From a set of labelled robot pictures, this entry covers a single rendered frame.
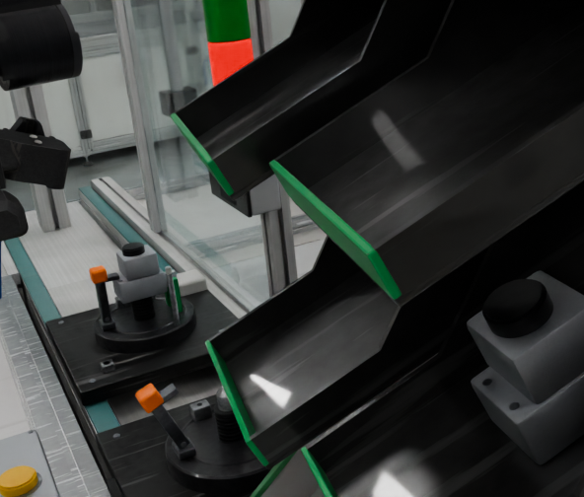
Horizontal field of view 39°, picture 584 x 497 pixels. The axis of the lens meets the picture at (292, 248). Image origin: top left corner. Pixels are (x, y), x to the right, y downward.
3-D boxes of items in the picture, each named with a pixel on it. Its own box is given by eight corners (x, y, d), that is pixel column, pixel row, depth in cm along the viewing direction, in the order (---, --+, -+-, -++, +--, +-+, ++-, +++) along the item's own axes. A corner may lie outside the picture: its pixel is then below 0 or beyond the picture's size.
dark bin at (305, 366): (267, 471, 46) (196, 381, 43) (222, 366, 58) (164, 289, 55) (668, 194, 47) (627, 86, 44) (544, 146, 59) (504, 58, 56)
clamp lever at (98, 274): (101, 324, 110) (91, 272, 107) (97, 319, 112) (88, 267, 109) (126, 318, 112) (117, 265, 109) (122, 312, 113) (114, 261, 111)
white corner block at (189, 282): (182, 309, 124) (178, 284, 123) (173, 299, 128) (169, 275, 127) (211, 301, 126) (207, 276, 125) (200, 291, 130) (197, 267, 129)
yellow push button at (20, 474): (3, 510, 83) (-2, 493, 82) (-2, 488, 86) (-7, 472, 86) (42, 496, 84) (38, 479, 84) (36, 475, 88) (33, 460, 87)
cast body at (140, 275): (122, 305, 109) (113, 256, 107) (114, 294, 113) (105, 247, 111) (182, 288, 113) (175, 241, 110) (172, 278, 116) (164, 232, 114)
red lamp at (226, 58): (222, 90, 91) (216, 44, 89) (206, 85, 95) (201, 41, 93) (263, 82, 93) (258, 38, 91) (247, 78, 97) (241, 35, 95)
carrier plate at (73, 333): (83, 406, 100) (79, 391, 100) (47, 333, 121) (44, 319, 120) (260, 350, 109) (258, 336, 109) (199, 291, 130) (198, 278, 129)
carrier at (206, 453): (162, 585, 71) (138, 465, 67) (98, 449, 92) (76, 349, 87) (397, 488, 80) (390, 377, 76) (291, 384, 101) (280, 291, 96)
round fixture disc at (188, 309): (109, 364, 106) (107, 350, 105) (86, 324, 118) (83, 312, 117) (211, 333, 111) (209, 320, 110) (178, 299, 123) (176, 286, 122)
